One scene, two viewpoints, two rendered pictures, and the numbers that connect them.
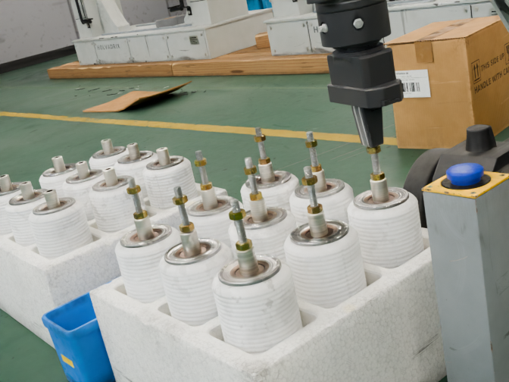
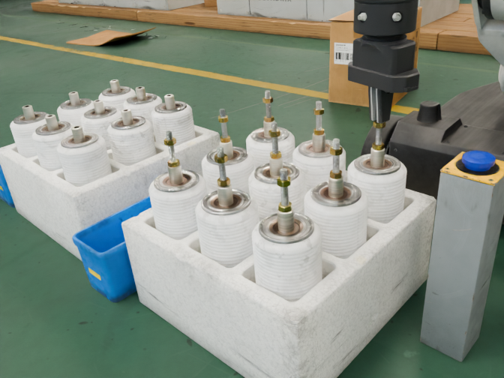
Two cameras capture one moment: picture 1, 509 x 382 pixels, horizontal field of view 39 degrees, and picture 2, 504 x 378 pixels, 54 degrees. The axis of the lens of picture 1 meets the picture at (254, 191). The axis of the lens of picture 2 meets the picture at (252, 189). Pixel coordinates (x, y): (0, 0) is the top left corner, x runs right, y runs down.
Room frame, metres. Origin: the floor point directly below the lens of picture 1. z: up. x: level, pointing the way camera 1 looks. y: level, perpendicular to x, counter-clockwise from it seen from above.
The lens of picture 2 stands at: (0.21, 0.15, 0.62)
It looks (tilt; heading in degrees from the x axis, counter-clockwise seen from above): 28 degrees down; 352
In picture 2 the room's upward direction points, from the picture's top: 5 degrees counter-clockwise
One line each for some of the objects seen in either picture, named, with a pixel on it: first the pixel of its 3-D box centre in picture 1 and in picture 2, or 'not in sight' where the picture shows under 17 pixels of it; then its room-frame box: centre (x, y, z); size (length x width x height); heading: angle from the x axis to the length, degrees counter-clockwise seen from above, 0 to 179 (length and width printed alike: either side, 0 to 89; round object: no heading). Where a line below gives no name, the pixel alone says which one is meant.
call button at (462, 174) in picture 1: (465, 176); (478, 163); (0.74, -0.23, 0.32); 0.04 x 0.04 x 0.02
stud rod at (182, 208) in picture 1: (183, 214); (222, 171); (0.86, 0.09, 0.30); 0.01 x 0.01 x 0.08
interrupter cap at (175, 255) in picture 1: (192, 252); (226, 202); (0.86, 0.09, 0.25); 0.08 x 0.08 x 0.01
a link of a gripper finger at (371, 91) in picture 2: (363, 120); (374, 99); (0.92, -0.16, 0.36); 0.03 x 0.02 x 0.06; 113
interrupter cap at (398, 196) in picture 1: (381, 198); (376, 164); (0.91, -0.17, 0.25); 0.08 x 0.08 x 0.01
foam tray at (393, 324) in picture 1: (282, 319); (280, 252); (0.93, 0.00, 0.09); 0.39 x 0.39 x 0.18; 36
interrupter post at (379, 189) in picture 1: (379, 190); (377, 157); (0.91, -0.17, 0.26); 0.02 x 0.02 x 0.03
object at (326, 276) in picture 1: (331, 296); (335, 243); (0.83, -0.07, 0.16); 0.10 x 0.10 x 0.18
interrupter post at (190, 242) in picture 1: (190, 242); (225, 194); (0.86, 0.09, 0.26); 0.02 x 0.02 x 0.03
